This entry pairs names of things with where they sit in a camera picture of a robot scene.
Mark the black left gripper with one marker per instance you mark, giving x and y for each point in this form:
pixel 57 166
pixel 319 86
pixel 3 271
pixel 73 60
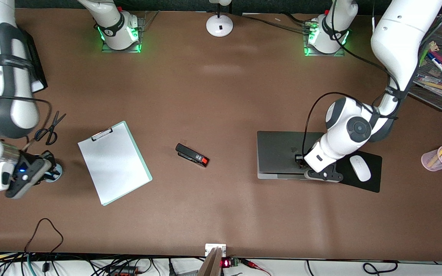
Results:
pixel 301 162

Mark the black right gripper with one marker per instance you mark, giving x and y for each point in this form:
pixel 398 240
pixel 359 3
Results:
pixel 33 161

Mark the silver laptop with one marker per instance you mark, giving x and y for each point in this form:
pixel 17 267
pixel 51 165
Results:
pixel 278 153

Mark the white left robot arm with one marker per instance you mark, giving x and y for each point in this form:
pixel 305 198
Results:
pixel 397 38

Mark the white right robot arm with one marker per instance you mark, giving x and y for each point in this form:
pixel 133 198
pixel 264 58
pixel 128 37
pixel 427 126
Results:
pixel 14 111

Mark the green marker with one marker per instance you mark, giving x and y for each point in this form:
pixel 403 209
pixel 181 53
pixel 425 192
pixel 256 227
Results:
pixel 425 55

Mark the blue and white marker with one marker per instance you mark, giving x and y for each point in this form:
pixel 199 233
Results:
pixel 441 68

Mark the light blue pen cup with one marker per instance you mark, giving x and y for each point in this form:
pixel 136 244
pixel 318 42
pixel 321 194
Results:
pixel 58 168

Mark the white computer mouse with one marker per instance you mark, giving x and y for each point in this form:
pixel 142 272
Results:
pixel 360 168

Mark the white paper sheet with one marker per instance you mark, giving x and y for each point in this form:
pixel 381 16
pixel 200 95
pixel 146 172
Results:
pixel 113 165

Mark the teal clipboard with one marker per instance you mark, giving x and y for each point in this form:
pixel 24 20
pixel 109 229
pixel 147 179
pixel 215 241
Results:
pixel 106 202

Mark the black mouse pad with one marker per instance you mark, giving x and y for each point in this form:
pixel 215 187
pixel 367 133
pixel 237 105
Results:
pixel 374 180

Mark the black stapler red end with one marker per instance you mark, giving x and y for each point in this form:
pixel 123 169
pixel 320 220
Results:
pixel 190 154

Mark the white label card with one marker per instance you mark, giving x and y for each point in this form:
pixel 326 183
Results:
pixel 210 247

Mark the red display module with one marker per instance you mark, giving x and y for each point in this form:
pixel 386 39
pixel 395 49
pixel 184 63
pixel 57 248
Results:
pixel 228 263

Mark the pink translucent pen cup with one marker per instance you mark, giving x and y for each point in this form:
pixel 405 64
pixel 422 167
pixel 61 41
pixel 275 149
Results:
pixel 432 163

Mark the beige wooden stick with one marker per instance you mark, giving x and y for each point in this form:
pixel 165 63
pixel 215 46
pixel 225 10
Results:
pixel 437 155

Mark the black mesh desk tray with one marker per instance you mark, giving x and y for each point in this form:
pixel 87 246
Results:
pixel 436 97

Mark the white round stand base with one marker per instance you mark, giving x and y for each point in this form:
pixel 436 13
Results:
pixel 219 26

